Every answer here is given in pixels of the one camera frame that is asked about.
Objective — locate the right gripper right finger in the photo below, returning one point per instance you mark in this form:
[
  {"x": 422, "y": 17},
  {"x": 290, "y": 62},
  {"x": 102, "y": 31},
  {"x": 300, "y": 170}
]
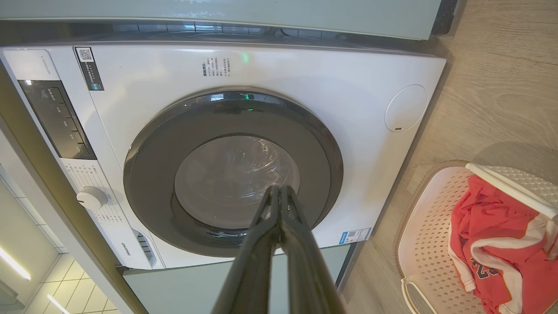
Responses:
[{"x": 305, "y": 257}]

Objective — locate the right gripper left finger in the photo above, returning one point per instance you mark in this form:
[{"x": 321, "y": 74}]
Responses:
[{"x": 255, "y": 253}]

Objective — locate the white perforated laundry basket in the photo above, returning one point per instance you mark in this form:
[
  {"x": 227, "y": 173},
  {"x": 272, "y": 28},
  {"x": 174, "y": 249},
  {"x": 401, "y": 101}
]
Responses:
[{"x": 431, "y": 244}]

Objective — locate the blue energy label sticker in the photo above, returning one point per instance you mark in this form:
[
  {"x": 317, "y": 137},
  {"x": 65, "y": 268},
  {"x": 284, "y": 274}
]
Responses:
[{"x": 355, "y": 236}]

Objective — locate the pale green cabinet door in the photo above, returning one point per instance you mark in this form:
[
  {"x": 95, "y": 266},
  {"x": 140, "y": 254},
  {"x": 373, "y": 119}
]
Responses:
[
  {"x": 218, "y": 11},
  {"x": 187, "y": 283}
]

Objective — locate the round dark glass washer door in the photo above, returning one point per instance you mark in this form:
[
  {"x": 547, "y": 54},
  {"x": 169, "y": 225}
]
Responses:
[{"x": 218, "y": 131}]

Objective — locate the white front-load washing machine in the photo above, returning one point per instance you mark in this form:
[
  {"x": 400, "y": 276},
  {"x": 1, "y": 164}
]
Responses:
[{"x": 305, "y": 109}]

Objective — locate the white washer dial knob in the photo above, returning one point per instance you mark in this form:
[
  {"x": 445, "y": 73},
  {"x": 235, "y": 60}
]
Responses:
[{"x": 92, "y": 198}]

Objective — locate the round white filter cover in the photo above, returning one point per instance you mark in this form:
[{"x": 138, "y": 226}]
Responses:
[{"x": 406, "y": 108}]

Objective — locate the small printed text label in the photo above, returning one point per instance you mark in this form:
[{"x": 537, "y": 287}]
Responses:
[{"x": 216, "y": 67}]

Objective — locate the red and white shirt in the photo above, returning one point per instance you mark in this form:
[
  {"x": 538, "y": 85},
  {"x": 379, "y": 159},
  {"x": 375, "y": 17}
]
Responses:
[{"x": 497, "y": 244}]

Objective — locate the black washer control panel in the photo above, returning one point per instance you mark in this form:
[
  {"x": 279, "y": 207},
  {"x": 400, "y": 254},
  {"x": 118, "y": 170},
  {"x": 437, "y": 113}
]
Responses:
[{"x": 59, "y": 120}]

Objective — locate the black QR code sticker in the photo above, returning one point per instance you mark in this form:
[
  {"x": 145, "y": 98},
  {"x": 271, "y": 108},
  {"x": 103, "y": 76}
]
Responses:
[{"x": 89, "y": 68}]

